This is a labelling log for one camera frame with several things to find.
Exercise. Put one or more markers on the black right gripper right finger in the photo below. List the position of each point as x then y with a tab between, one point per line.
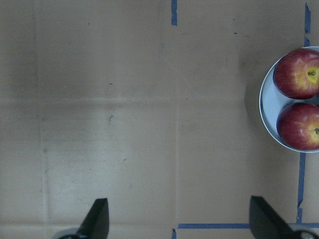
265	223

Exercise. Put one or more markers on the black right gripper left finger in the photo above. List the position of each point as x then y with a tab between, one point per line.
96	222

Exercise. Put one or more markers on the red apple on plate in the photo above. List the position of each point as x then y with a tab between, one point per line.
296	75
298	126

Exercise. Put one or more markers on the light blue plate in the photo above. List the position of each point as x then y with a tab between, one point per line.
272	102

